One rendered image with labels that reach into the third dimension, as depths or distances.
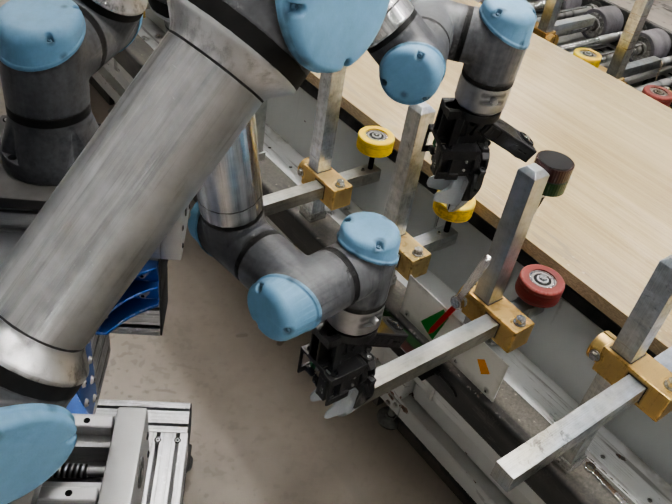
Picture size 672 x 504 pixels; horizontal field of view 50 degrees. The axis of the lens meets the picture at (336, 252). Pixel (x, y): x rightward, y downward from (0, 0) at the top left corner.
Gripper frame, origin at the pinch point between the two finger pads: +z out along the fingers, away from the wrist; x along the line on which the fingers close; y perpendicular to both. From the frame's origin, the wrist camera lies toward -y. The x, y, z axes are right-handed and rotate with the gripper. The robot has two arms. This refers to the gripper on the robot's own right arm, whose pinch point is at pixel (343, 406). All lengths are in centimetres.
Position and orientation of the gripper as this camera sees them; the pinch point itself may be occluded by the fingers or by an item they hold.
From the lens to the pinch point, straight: 111.1
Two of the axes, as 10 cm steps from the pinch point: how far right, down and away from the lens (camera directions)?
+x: 5.9, 5.8, -5.6
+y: -8.0, 3.0, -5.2
